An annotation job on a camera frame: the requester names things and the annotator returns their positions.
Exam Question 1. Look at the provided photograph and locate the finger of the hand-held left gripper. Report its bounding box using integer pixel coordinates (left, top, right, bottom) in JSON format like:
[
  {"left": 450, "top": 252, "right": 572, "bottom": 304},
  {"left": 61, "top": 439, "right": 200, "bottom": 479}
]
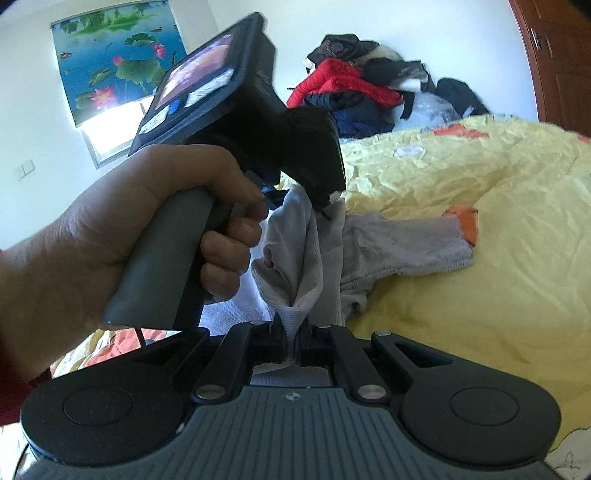
[{"left": 316, "top": 187, "right": 346, "bottom": 221}]

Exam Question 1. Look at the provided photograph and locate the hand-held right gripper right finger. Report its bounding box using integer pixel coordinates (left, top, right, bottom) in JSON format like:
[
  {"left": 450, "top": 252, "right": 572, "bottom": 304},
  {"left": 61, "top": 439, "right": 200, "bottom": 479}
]
[{"left": 296, "top": 322, "right": 447, "bottom": 401}]

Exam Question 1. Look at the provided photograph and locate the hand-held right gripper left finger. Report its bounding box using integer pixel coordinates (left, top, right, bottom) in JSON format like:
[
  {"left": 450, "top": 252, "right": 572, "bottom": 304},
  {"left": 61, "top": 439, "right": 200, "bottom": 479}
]
[{"left": 134, "top": 320, "right": 286, "bottom": 402}]

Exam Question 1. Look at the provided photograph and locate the grey small garment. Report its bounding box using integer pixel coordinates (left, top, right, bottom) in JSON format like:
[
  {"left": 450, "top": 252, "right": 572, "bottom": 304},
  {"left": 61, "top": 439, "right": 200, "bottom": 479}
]
[{"left": 250, "top": 186, "right": 476, "bottom": 363}]

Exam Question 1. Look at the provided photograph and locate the person's left forearm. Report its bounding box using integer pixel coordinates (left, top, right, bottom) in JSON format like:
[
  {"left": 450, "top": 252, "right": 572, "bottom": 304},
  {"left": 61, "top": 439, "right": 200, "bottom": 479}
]
[{"left": 0, "top": 222, "right": 100, "bottom": 385}]

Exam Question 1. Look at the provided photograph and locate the person's left hand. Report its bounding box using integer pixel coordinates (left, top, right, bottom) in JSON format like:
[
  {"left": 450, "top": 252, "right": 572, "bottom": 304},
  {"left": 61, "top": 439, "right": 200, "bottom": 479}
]
[{"left": 46, "top": 144, "right": 269, "bottom": 334}]

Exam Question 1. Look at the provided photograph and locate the red jacket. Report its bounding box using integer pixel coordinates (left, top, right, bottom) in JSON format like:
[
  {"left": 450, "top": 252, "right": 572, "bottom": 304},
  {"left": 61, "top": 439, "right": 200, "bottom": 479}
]
[{"left": 286, "top": 58, "right": 403, "bottom": 110}]

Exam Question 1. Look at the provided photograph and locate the navy blue garment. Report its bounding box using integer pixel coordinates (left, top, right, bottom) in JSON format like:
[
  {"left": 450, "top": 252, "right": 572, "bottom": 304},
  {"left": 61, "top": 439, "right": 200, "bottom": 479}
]
[{"left": 305, "top": 91, "right": 397, "bottom": 139}]

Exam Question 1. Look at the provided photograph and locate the clear plastic bag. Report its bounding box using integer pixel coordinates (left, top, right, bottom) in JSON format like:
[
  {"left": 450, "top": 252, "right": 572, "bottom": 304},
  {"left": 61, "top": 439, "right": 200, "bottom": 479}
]
[{"left": 407, "top": 91, "right": 463, "bottom": 126}]

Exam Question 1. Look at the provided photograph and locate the window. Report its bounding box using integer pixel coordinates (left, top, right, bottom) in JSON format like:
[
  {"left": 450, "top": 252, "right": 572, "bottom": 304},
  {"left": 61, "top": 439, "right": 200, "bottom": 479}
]
[{"left": 82, "top": 96, "right": 160, "bottom": 169}]

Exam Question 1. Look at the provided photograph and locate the black and white garment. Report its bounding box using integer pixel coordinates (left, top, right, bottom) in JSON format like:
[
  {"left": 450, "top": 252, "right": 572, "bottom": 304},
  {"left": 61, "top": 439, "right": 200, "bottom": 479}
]
[{"left": 364, "top": 45, "right": 437, "bottom": 120}]

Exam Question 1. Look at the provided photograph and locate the yellow quilt with orange print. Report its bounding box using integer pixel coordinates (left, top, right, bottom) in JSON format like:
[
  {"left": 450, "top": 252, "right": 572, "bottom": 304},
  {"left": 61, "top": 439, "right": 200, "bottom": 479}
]
[{"left": 50, "top": 113, "right": 591, "bottom": 480}]

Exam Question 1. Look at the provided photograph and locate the lotus print roller blind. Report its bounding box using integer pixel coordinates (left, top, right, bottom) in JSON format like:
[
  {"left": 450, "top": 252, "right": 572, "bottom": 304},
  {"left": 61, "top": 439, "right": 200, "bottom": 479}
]
[{"left": 50, "top": 0, "right": 188, "bottom": 128}]

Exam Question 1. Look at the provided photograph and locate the dark red clothing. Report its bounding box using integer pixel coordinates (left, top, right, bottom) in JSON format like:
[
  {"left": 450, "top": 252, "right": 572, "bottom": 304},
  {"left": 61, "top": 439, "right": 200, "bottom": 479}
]
[{"left": 0, "top": 364, "right": 55, "bottom": 422}]

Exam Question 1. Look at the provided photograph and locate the wooden door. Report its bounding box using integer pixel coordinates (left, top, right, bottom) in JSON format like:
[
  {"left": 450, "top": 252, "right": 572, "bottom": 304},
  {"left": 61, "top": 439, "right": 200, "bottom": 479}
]
[{"left": 507, "top": 0, "right": 591, "bottom": 140}]

